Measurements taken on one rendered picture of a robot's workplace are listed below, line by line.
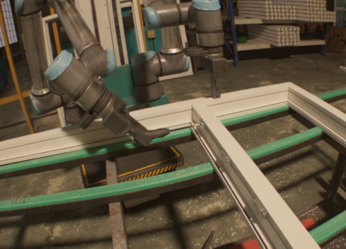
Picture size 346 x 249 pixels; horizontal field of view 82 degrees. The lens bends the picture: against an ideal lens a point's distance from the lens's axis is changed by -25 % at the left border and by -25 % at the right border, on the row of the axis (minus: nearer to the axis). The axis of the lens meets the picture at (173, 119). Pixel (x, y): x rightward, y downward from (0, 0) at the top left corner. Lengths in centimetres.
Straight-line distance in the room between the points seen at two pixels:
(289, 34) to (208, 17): 426
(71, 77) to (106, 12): 106
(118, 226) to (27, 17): 96
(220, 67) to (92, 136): 48
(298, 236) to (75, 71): 60
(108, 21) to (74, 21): 72
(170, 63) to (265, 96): 71
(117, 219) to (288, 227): 40
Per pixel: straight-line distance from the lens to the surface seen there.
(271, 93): 100
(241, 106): 94
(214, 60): 80
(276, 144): 77
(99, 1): 165
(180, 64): 153
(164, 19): 89
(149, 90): 153
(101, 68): 79
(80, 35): 89
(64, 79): 64
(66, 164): 89
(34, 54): 127
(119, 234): 60
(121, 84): 164
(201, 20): 81
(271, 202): 48
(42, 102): 140
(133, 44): 442
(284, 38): 498
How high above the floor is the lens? 128
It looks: 26 degrees down
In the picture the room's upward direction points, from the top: 8 degrees counter-clockwise
